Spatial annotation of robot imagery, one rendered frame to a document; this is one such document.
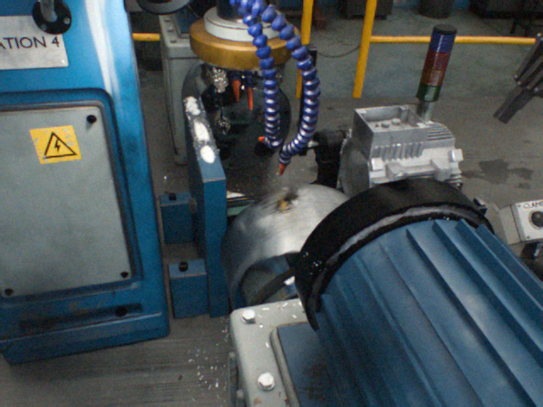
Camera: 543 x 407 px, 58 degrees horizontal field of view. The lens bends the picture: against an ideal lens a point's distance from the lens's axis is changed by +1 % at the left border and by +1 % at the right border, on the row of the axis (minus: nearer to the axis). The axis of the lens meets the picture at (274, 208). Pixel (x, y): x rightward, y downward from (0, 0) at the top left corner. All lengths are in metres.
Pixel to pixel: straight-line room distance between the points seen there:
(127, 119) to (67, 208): 0.17
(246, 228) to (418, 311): 0.42
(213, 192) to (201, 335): 0.32
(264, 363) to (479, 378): 0.26
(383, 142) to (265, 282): 0.45
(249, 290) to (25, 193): 0.34
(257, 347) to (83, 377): 0.51
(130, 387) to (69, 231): 0.32
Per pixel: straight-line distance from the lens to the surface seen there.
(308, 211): 0.70
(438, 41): 1.36
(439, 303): 0.35
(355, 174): 1.15
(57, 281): 0.87
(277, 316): 0.56
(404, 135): 1.00
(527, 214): 0.98
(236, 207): 1.10
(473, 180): 1.56
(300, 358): 0.51
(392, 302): 0.36
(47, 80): 0.67
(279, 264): 0.64
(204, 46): 0.79
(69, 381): 0.99
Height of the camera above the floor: 1.59
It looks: 38 degrees down
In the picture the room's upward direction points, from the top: 3 degrees clockwise
